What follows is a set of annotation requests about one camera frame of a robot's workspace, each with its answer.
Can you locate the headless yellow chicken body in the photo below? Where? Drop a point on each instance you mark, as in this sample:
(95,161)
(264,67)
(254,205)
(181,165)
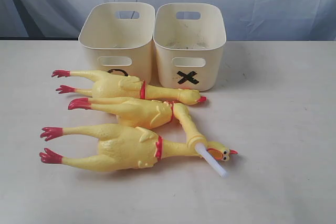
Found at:
(131,112)

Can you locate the yellow rubber chicken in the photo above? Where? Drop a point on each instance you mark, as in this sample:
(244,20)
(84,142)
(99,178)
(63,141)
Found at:
(119,147)
(107,85)

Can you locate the cream bin marked cross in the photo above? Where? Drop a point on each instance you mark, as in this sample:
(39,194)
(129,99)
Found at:
(189,41)

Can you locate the cream bin marked circle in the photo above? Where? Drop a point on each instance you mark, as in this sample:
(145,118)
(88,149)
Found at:
(117,37)

